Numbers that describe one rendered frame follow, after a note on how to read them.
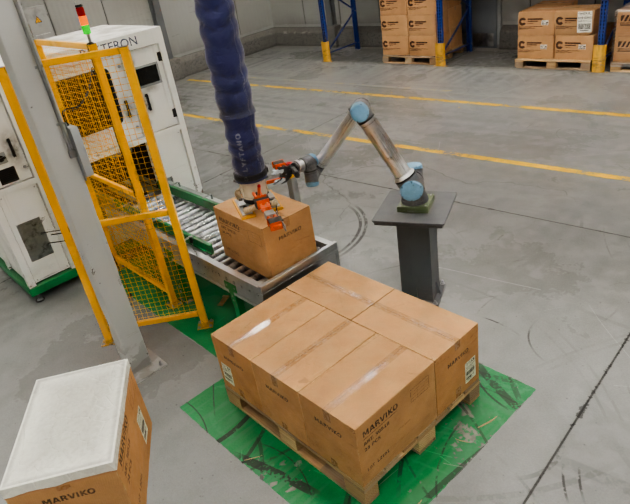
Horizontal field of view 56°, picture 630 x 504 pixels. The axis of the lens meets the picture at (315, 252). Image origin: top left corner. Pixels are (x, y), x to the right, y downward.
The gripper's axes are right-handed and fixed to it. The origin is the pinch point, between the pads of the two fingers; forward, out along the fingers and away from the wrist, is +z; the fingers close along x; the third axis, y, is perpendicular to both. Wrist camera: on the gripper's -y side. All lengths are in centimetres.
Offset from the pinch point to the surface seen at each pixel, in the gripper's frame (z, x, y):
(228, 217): 18, -29, 37
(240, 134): 5.3, 28.5, 19.7
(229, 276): 34, -65, 27
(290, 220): -2.8, -29.6, -4.8
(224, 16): 2, 98, 16
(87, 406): 167, -19, -76
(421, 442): 34, -113, -135
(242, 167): 7.8, 6.8, 21.7
